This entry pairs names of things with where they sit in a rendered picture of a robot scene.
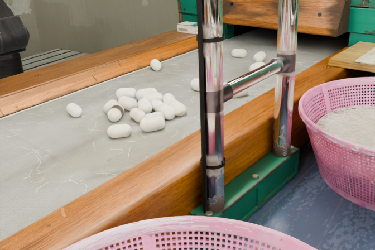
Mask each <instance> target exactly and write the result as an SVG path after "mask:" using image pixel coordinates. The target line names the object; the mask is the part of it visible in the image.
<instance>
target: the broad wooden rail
mask: <svg viewBox="0 0 375 250"><path fill-rule="evenodd" d="M197 49H198V41H196V35H195V34H190V33H183V32H178V31H177V29H176V30H172V31H169V32H165V33H161V34H158V35H154V36H151V37H147V38H145V39H141V40H137V41H134V42H130V43H127V44H123V45H119V46H116V47H112V48H109V49H105V50H102V51H98V52H94V53H91V54H87V55H84V56H80V57H76V58H74V59H70V60H66V61H63V62H59V63H56V64H52V65H49V66H45V67H42V68H38V69H35V70H31V71H27V72H25V73H20V74H17V75H13V76H9V77H7V78H3V79H0V118H3V117H5V116H8V115H11V114H14V113H17V112H20V111H22V110H25V109H28V108H31V107H34V106H36V105H39V104H42V103H46V102H48V101H51V100H54V99H57V98H59V97H63V96H65V95H68V94H71V93H74V92H77V91H79V90H82V89H85V88H88V87H90V86H93V85H97V84H100V83H102V82H105V81H108V80H111V79H114V78H117V77H119V76H122V75H125V74H128V73H131V72H133V71H136V70H139V69H143V68H145V67H148V66H150V63H151V61H152V60H153V59H156V60H158V61H159V62H162V61H165V60H168V59H171V58H173V57H176V56H179V55H182V54H185V53H187V52H191V51H194V50H197Z"/></svg>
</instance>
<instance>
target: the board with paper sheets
mask: <svg viewBox="0 0 375 250"><path fill-rule="evenodd" d="M374 47H375V43H370V42H361V41H360V42H358V43H356V44H354V45H353V46H351V47H349V48H347V49H346V50H344V51H342V52H340V53H338V54H337V55H335V56H333V57H332V58H330V59H329V62H328V65H330V66H336V67H340V68H347V69H354V70H361V71H367V72H372V73H375V65H369V64H361V62H356V60H357V59H358V58H360V57H361V56H363V55H364V54H366V53H367V52H368V51H370V50H371V49H373V48H374Z"/></svg>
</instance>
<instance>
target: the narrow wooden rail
mask: <svg viewBox="0 0 375 250"><path fill-rule="evenodd" d="M349 47H351V46H347V47H345V48H343V49H341V50H339V51H338V52H336V53H334V54H332V55H330V56H329V57H327V58H325V59H324V60H322V61H320V62H318V63H316V64H315V65H313V66H311V67H309V68H307V69H306V70H304V71H302V72H300V73H298V74H297V75H295V83H294V102H293V112H292V131H291V146H294V147H296V148H299V149H300V150H301V149H302V148H303V147H305V146H306V145H307V144H308V143H309V142H310V138H309V134H308V132H307V128H306V124H305V123H304V122H303V121H302V119H301V118H300V115H299V110H298V107H299V101H300V98H301V97H302V96H303V94H304V93H306V92H307V91H308V90H309V89H311V88H313V87H315V86H317V85H320V84H324V83H327V82H330V81H335V80H340V79H348V78H361V77H371V72H367V71H361V70H354V69H347V68H340V67H336V66H330V65H328V62H329V59H330V58H332V57H333V56H335V55H337V54H338V53H340V52H342V51H344V50H346V49H347V48H349ZM274 112H275V87H274V88H272V89H270V90H268V91H267V92H265V93H263V94H261V95H259V96H258V97H256V98H254V99H252V100H250V101H249V102H247V103H245V104H244V105H242V106H240V107H238V108H236V109H235V110H233V111H231V112H229V113H227V114H226V115H224V157H225V166H224V185H226V184H227V183H229V182H230V181H232V180H233V179H234V178H236V177H237V176H238V175H239V174H241V173H242V172H243V171H245V170H246V169H248V168H249V167H250V166H251V165H253V164H254V163H255V162H257V161H258V160H259V159H260V158H262V157H263V156H264V155H266V154H267V153H269V152H270V151H271V150H272V149H273V127H274ZM200 159H201V129H199V130H197V131H196V132H194V133H192V134H190V135H188V136H187V137H185V138H183V139H181V140H179V141H178V142H176V143H174V144H173V145H171V146H169V147H167V148H165V149H164V150H162V151H160V152H158V153H157V154H155V155H153V156H151V157H149V158H148V159H146V160H144V161H142V162H140V163H139V164H137V165H135V166H133V167H131V168H130V169H128V170H126V171H125V172H123V173H121V174H119V175H117V176H116V177H114V178H112V179H110V180H108V181H107V182H105V183H103V184H101V185H99V186H98V187H96V188H94V189H93V190H91V191H89V192H87V193H85V194H84V195H82V196H80V197H78V198H76V199H75V200H73V201H71V202H69V203H67V204H66V205H64V206H62V207H60V208H58V209H57V210H55V211H54V212H52V213H50V214H48V215H46V216H45V217H43V218H41V219H39V220H37V221H36V222H34V223H32V224H30V225H28V226H27V227H25V228H23V229H21V230H19V231H18V232H16V233H15V234H13V235H11V236H9V237H7V238H6V239H4V240H2V241H0V250H63V249H64V248H66V247H68V246H70V245H72V244H74V243H76V242H78V241H80V240H82V239H85V238H88V237H90V236H92V235H95V234H97V233H100V232H103V231H105V230H108V229H112V228H115V227H118V226H121V225H125V224H129V223H134V222H139V221H142V220H148V219H155V218H163V217H177V216H190V212H191V211H192V210H194V209H195V208H196V207H197V206H199V205H200V204H201V203H203V182H202V166H201V164H200Z"/></svg>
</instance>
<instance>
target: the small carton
mask: <svg viewBox="0 0 375 250"><path fill-rule="evenodd" d="M177 31H178V32H183V33H190V34H195V35H196V34H198V24H197V23H196V22H187V21H186V22H182V23H178V24H177Z"/></svg>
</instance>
